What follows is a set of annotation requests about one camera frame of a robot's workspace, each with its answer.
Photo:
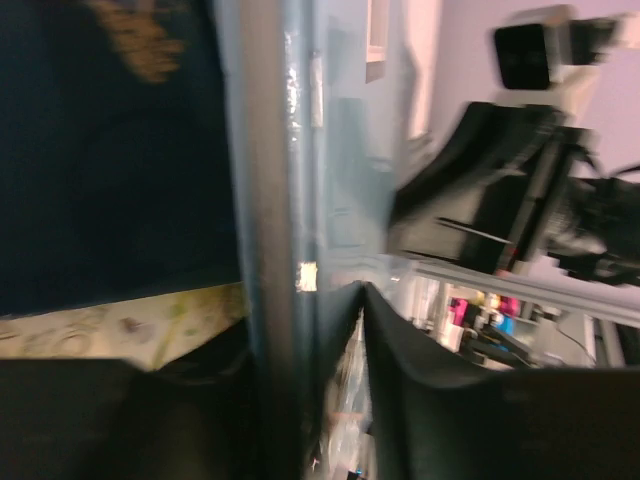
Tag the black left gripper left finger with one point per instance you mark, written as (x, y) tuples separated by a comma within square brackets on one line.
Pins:
[(194, 418)]

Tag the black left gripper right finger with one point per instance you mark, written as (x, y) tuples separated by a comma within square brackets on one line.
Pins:
[(436, 415)]

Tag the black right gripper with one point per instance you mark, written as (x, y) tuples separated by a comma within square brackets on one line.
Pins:
[(498, 190)]

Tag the dark navy book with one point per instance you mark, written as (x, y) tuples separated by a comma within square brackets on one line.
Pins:
[(116, 177)]

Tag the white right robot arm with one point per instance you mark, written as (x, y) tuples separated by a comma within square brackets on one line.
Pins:
[(612, 215)]

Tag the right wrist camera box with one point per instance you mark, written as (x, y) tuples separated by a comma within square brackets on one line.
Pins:
[(533, 47)]

